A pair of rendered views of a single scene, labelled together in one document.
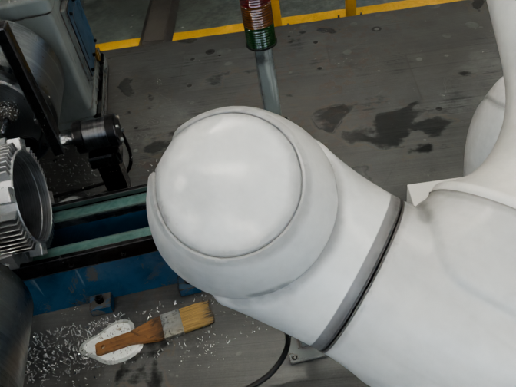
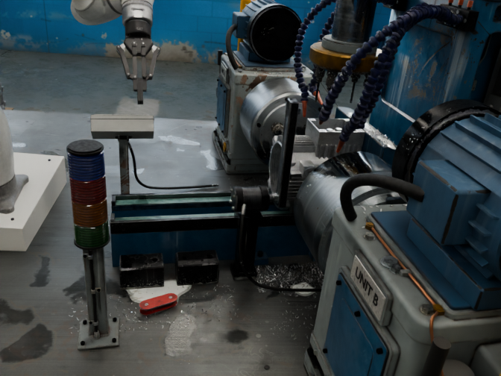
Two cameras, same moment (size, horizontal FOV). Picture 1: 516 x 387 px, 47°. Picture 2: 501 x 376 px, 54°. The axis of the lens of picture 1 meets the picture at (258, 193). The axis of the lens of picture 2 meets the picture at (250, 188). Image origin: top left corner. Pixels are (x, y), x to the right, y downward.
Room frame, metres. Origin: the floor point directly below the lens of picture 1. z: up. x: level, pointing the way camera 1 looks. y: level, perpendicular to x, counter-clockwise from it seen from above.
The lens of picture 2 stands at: (1.87, 0.03, 1.55)
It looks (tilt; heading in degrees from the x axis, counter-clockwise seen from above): 27 degrees down; 167
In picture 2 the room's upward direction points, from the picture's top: 5 degrees clockwise
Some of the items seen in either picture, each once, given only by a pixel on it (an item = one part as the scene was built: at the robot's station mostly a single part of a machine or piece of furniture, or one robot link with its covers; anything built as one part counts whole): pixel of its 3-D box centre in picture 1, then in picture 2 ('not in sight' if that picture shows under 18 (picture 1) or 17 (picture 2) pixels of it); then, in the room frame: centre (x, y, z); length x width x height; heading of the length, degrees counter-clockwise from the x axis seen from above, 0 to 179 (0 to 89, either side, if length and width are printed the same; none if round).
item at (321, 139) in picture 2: not in sight; (333, 138); (0.76, 0.50, 1.11); 0.12 x 0.11 x 0.07; 91
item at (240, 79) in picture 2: not in sight; (260, 109); (0.16, 0.45, 0.99); 0.35 x 0.31 x 0.37; 2
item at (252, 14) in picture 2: not in sight; (253, 60); (0.12, 0.41, 1.16); 0.33 x 0.26 x 0.42; 2
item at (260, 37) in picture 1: (259, 32); (91, 229); (1.07, -0.07, 1.05); 0.06 x 0.06 x 0.04
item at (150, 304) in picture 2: not in sight; (158, 304); (1.00, 0.05, 0.81); 0.09 x 0.03 x 0.02; 110
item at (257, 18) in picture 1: (256, 11); (89, 208); (1.07, -0.07, 1.10); 0.06 x 0.06 x 0.04
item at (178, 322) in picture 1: (154, 329); not in sight; (0.60, 0.22, 0.80); 0.21 x 0.05 x 0.01; 99
